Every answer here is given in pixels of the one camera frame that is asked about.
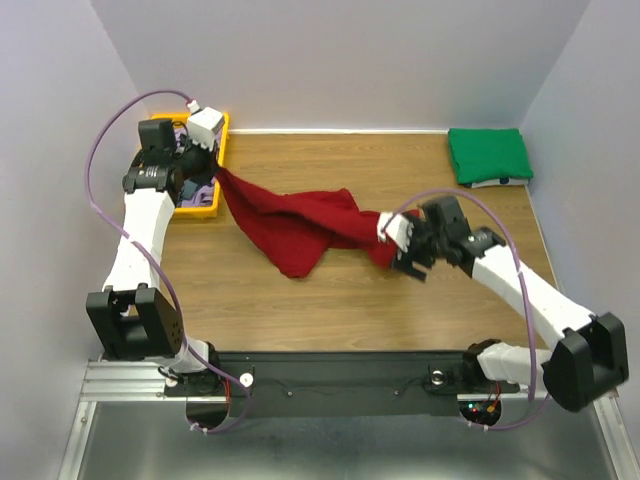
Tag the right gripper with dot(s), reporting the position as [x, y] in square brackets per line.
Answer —
[421, 226]

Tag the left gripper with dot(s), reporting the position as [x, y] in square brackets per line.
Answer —
[209, 158]

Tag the red t shirt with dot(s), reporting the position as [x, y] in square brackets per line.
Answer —
[295, 230]

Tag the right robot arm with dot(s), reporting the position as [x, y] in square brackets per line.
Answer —
[575, 355]

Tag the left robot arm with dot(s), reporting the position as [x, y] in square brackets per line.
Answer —
[136, 314]

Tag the grey-blue t shirt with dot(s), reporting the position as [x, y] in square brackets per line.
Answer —
[192, 185]

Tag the lavender t shirt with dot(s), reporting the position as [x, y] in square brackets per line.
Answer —
[204, 197]

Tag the yellow plastic bin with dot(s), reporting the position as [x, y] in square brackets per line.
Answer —
[169, 160]

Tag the folded green t shirt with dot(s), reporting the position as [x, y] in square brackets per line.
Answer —
[488, 155]

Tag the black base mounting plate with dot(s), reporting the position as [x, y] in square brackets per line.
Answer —
[333, 384]

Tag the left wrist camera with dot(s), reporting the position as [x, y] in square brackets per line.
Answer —
[203, 125]

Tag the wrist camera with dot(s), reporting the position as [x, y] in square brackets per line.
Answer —
[203, 125]
[396, 228]

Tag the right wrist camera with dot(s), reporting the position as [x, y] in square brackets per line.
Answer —
[396, 228]

